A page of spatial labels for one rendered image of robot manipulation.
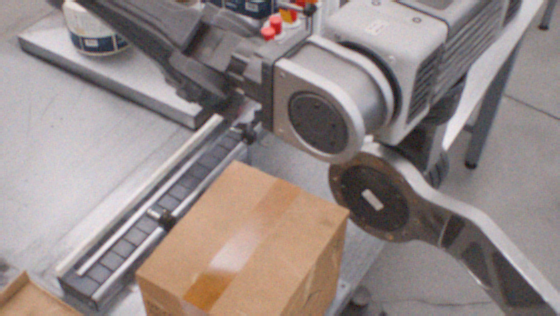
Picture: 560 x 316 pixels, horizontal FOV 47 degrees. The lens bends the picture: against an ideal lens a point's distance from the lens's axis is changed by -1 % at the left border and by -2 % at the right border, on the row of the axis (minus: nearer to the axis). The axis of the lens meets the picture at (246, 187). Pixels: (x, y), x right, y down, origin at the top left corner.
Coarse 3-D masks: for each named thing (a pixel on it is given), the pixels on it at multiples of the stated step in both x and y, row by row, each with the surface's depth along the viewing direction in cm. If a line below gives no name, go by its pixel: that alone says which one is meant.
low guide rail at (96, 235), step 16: (208, 128) 158; (192, 144) 155; (176, 160) 152; (160, 176) 149; (144, 192) 146; (128, 208) 143; (112, 224) 140; (96, 240) 137; (80, 256) 134; (64, 272) 132
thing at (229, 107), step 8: (232, 96) 149; (240, 96) 149; (200, 104) 152; (216, 104) 145; (224, 104) 147; (232, 104) 149; (240, 104) 149; (216, 112) 150; (224, 112) 150; (232, 112) 149
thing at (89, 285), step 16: (256, 112) 166; (240, 128) 162; (224, 144) 159; (208, 160) 155; (192, 176) 152; (176, 192) 148; (192, 192) 150; (160, 208) 145; (144, 224) 142; (128, 240) 140; (144, 240) 140; (112, 256) 137; (128, 256) 137; (96, 272) 134; (112, 272) 134; (80, 288) 132; (96, 288) 131
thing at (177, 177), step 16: (320, 32) 175; (240, 112) 154; (224, 128) 150; (208, 144) 147; (192, 160) 144; (176, 176) 141; (160, 192) 138; (144, 208) 135; (128, 224) 132; (112, 240) 129; (96, 256) 127; (80, 272) 124
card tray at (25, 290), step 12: (24, 276) 137; (12, 288) 135; (24, 288) 137; (36, 288) 137; (0, 300) 133; (12, 300) 135; (24, 300) 135; (36, 300) 135; (48, 300) 135; (60, 300) 135; (0, 312) 133; (12, 312) 133; (24, 312) 133; (36, 312) 133; (48, 312) 133; (60, 312) 133; (72, 312) 133
